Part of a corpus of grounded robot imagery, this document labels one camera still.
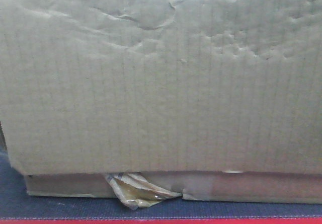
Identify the large brown cardboard box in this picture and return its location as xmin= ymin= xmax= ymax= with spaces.
xmin=1 ymin=0 xmax=321 ymax=203

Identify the crumpled brown packing tape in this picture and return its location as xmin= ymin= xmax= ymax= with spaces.
xmin=103 ymin=173 xmax=182 ymax=210

